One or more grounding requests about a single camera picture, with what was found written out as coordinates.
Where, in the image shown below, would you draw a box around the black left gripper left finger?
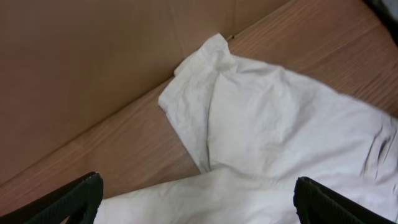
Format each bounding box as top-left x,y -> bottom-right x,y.
1,172 -> 104,224

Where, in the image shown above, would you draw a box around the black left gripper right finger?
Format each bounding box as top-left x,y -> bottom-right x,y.
293,177 -> 394,224

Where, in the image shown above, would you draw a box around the beige shorts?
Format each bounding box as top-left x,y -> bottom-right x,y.
95,34 -> 397,223

